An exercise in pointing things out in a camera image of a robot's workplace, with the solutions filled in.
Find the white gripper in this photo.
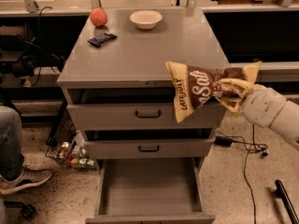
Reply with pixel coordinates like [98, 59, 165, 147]
[217, 78, 287, 128]

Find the brown sea salt chip bag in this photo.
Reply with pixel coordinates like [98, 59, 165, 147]
[165, 62, 261, 122]

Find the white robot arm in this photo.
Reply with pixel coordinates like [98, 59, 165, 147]
[217, 78, 299, 150]

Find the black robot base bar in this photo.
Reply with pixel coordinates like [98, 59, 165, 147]
[275, 179, 299, 224]

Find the middle grey drawer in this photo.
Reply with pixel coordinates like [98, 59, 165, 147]
[84, 129, 213, 159]

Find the grey drawer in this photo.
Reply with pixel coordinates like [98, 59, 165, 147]
[84, 129, 213, 159]
[66, 88, 229, 131]
[85, 158, 215, 224]

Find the top grey drawer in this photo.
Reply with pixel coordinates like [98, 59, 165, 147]
[66, 88, 229, 131]

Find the grey drawer cabinet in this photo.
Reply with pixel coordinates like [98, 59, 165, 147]
[57, 7, 238, 171]

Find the bottom grey drawer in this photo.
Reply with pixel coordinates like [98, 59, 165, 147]
[85, 158, 215, 224]

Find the black power adapter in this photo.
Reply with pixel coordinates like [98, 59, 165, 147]
[214, 136, 233, 147]

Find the white bowl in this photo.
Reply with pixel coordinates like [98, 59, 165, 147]
[130, 10, 163, 30]

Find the dark blue snack bar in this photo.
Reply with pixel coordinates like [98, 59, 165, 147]
[88, 33, 117, 48]

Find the red apple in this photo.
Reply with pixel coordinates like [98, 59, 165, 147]
[90, 7, 107, 27]

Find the dark machine on left shelf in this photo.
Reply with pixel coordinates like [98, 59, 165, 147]
[0, 23, 65, 77]

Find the grey sneaker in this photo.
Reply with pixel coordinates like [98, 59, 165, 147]
[0, 167, 52, 195]

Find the person leg in jeans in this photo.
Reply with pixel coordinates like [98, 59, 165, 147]
[0, 106, 24, 181]

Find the black office chair base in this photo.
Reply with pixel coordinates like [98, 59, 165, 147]
[4, 201, 36, 220]

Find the black power cable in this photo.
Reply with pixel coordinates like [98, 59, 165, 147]
[214, 123, 269, 224]

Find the wire basket of snacks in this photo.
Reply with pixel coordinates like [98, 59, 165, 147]
[45, 132, 95, 170]

